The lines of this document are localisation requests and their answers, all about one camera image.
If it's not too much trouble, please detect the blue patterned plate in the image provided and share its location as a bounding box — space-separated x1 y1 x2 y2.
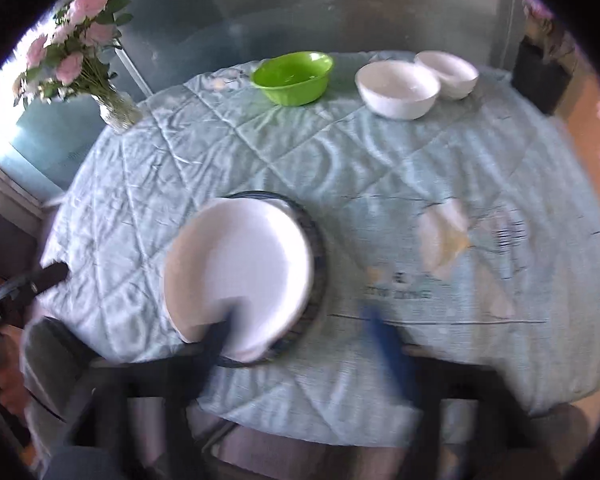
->
218 190 328 368

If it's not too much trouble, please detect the white bowl far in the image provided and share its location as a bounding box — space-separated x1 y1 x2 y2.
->
414 50 479 101

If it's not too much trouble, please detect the pink white flower bouquet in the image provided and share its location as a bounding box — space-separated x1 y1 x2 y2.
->
14 0 133 108

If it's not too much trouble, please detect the wooden chair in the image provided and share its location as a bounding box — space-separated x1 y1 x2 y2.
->
20 316 100 464

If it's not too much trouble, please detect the green plastic bowl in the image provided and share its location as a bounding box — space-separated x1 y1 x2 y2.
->
250 51 335 107

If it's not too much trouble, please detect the white bowl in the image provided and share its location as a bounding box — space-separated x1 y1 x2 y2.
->
354 60 441 120
414 50 479 101

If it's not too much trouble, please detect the white plate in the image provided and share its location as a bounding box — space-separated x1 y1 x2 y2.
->
163 197 315 365

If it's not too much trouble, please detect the light blue quilted tablecloth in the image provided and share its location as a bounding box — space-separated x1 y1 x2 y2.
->
43 53 600 446

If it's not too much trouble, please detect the clear glass vase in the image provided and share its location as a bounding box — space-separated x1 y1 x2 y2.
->
93 89 143 134

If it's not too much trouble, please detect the white bowl near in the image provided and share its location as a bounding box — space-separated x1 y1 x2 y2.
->
354 60 441 120

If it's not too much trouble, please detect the person's left hand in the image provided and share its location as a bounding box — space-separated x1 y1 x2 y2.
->
0 325 30 420

